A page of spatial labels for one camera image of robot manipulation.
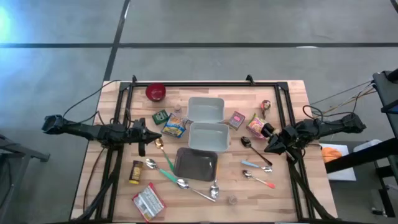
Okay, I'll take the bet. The yellow cable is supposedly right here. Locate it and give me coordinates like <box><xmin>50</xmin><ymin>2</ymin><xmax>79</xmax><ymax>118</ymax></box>
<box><xmin>323</xmin><ymin>89</ymin><xmax>376</xmax><ymax>114</ymax></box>

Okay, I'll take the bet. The black power cable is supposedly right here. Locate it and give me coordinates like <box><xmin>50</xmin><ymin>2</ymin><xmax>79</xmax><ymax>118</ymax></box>
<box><xmin>352</xmin><ymin>82</ymin><xmax>374</xmax><ymax>115</ymax></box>

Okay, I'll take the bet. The red bowl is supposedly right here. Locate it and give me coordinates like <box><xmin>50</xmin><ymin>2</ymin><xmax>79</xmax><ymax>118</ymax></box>
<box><xmin>145</xmin><ymin>82</ymin><xmax>167</xmax><ymax>102</ymax></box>

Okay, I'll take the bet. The black spoon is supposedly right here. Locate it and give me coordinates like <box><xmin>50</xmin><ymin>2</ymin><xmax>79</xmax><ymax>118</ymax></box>
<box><xmin>240</xmin><ymin>136</ymin><xmax>274</xmax><ymax>167</ymax></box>

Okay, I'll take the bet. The all silver spoon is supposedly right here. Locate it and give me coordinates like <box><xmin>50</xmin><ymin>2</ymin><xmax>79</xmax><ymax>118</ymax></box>
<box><xmin>176</xmin><ymin>179</ymin><xmax>217</xmax><ymax>203</ymax></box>

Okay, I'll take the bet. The paprika tin with pink label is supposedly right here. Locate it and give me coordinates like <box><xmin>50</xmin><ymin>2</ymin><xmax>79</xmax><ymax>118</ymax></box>
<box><xmin>228</xmin><ymin>111</ymin><xmax>246</xmax><ymax>131</ymax></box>

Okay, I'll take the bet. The black aluminium table frame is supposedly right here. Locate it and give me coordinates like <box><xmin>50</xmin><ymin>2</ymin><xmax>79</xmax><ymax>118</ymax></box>
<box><xmin>74</xmin><ymin>74</ymin><xmax>338</xmax><ymax>223</ymax></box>

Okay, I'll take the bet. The white plastic container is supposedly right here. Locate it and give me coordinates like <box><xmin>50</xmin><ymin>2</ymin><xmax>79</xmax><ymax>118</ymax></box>
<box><xmin>353</xmin><ymin>139</ymin><xmax>382</xmax><ymax>153</ymax></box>

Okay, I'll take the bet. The silver spoon coral handle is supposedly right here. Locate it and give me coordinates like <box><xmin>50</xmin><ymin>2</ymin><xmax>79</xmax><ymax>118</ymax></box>
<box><xmin>242</xmin><ymin>169</ymin><xmax>276</xmax><ymax>189</ymax></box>

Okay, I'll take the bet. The dark grey plastic bin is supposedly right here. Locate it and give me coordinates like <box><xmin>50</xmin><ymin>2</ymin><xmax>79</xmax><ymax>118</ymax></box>
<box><xmin>173</xmin><ymin>147</ymin><xmax>218</xmax><ymax>182</ymax></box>

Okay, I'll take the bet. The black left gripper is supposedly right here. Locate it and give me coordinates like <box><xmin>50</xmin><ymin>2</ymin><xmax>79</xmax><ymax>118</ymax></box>
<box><xmin>129</xmin><ymin>117</ymin><xmax>162</xmax><ymax>157</ymax></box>

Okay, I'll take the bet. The thin brown cable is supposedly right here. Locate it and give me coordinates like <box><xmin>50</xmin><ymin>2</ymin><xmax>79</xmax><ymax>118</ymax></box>
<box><xmin>82</xmin><ymin>146</ymin><xmax>106</xmax><ymax>213</ymax></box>

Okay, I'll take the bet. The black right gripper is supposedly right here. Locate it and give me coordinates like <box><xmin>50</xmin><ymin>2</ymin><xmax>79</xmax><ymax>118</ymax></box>
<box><xmin>264</xmin><ymin>124</ymin><xmax>299</xmax><ymax>158</ymax></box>

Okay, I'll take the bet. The light grey plastic bin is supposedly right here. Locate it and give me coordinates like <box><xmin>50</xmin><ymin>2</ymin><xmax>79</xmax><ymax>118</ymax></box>
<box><xmin>187</xmin><ymin>96</ymin><xmax>225</xmax><ymax>124</ymax></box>
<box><xmin>188</xmin><ymin>121</ymin><xmax>231</xmax><ymax>152</ymax></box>

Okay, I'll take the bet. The amber sauce bottle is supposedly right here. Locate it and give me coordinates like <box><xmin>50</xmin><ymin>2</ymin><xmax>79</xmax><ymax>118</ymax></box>
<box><xmin>261</xmin><ymin>99</ymin><xmax>272</xmax><ymax>119</ymax></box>

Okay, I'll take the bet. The silver spoon light blue handle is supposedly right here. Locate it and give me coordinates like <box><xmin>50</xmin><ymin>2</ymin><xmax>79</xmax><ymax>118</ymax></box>
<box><xmin>241</xmin><ymin>159</ymin><xmax>274</xmax><ymax>173</ymax></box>

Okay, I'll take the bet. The red white food packet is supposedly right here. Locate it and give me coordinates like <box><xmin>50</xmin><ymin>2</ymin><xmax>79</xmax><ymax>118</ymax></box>
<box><xmin>131</xmin><ymin>182</ymin><xmax>167</xmax><ymax>222</ymax></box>

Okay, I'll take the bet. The grey cable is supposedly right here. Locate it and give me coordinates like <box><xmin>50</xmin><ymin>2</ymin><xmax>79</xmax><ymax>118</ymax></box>
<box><xmin>310</xmin><ymin>80</ymin><xmax>373</xmax><ymax>106</ymax></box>

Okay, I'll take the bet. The gold spoon green handle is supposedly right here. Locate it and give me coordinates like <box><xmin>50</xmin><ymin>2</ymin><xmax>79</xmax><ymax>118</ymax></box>
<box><xmin>154</xmin><ymin>138</ymin><xmax>175</xmax><ymax>172</ymax></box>

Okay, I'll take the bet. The small green tin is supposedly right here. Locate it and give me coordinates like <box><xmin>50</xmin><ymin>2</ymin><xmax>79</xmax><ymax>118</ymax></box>
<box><xmin>151</xmin><ymin>109</ymin><xmax>170</xmax><ymax>126</ymax></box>

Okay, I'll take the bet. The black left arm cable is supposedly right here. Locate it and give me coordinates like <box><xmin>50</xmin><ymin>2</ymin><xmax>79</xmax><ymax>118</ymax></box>
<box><xmin>62</xmin><ymin>79</ymin><xmax>122</xmax><ymax>121</ymax></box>

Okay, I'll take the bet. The pink green noodle packet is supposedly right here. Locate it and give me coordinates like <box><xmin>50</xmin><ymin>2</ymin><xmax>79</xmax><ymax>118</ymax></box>
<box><xmin>246</xmin><ymin>113</ymin><xmax>269</xmax><ymax>139</ymax></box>

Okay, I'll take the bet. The silver spoon teal handle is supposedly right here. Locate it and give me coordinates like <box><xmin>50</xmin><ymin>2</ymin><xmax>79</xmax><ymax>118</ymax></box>
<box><xmin>144</xmin><ymin>158</ymin><xmax>178</xmax><ymax>183</ymax></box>

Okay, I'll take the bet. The grey metal stand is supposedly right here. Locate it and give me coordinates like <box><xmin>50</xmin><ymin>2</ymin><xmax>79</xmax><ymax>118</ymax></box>
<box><xmin>0</xmin><ymin>133</ymin><xmax>50</xmax><ymax>224</ymax></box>

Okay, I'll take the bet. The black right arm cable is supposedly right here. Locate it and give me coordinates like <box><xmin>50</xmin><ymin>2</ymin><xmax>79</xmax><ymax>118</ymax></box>
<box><xmin>303</xmin><ymin>104</ymin><xmax>326</xmax><ymax>119</ymax></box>

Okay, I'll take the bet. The black metal stand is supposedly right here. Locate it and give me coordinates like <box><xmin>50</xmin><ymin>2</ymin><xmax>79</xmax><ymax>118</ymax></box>
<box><xmin>325</xmin><ymin>68</ymin><xmax>398</xmax><ymax>218</ymax></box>

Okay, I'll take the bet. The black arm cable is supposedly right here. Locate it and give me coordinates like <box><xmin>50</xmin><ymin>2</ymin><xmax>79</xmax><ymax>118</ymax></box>
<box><xmin>62</xmin><ymin>79</ymin><xmax>122</xmax><ymax>121</ymax></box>
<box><xmin>303</xmin><ymin>104</ymin><xmax>326</xmax><ymax>119</ymax></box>

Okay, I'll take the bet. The silver spoon orange handle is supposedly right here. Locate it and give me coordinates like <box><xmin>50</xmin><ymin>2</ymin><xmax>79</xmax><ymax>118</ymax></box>
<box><xmin>210</xmin><ymin>166</ymin><xmax>220</xmax><ymax>200</ymax></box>

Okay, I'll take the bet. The orange cloth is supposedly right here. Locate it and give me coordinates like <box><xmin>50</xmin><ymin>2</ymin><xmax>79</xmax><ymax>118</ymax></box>
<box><xmin>322</xmin><ymin>146</ymin><xmax>343</xmax><ymax>164</ymax></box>

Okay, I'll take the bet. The white flat box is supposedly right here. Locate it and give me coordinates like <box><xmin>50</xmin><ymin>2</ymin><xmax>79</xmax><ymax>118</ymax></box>
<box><xmin>319</xmin><ymin>142</ymin><xmax>358</xmax><ymax>182</ymax></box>

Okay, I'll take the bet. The brown jar yellow lid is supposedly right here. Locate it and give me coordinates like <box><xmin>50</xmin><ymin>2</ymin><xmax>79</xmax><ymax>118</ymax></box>
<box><xmin>129</xmin><ymin>160</ymin><xmax>144</xmax><ymax>185</ymax></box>

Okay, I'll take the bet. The blue yellow snack packet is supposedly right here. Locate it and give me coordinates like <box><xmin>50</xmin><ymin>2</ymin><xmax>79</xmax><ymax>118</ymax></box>
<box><xmin>160</xmin><ymin>113</ymin><xmax>187</xmax><ymax>139</ymax></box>

